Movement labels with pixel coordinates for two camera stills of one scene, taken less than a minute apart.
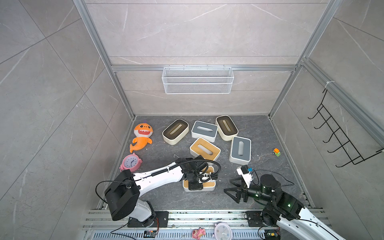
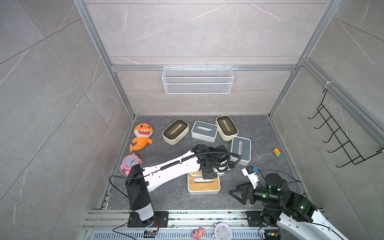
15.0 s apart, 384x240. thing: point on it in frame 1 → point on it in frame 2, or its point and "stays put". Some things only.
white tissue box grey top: x=241 y=150 stays put
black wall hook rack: x=347 y=148 stays put
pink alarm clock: x=131 y=162 stays put
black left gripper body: x=195 y=185 → x=211 y=175
